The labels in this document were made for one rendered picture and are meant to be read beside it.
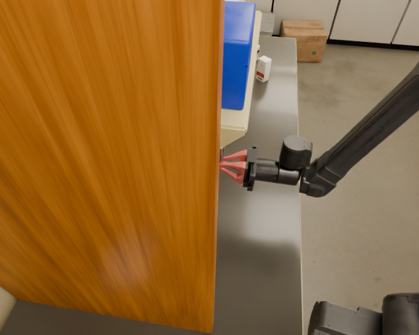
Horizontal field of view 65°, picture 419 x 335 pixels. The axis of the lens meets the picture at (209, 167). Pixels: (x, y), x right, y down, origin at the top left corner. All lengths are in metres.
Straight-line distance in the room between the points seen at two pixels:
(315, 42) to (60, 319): 3.09
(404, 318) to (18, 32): 0.48
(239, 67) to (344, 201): 2.01
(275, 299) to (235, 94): 0.61
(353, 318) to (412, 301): 0.08
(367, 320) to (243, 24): 0.40
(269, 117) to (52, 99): 1.06
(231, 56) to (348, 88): 2.96
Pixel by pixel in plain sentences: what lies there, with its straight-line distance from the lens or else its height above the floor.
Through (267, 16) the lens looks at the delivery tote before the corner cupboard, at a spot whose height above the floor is 0.33.
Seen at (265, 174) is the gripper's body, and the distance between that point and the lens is 0.81.
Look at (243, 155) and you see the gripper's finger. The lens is 0.82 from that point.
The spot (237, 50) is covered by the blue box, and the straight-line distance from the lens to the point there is 0.36.
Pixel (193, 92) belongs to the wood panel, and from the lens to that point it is 0.26.
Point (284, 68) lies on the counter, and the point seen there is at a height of 0.94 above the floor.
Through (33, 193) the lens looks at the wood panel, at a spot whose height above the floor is 1.44.
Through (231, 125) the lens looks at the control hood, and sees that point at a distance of 0.39.
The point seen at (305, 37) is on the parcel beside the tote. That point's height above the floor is 0.26.
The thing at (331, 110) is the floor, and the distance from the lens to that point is 2.99.
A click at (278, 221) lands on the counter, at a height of 0.94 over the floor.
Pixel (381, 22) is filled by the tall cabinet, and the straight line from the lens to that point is 3.88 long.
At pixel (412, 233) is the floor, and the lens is 2.38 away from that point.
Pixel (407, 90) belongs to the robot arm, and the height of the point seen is 1.41.
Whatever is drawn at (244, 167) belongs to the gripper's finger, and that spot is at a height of 1.17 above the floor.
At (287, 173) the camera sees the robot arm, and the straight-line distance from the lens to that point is 0.82.
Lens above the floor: 1.77
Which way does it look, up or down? 49 degrees down
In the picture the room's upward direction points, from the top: straight up
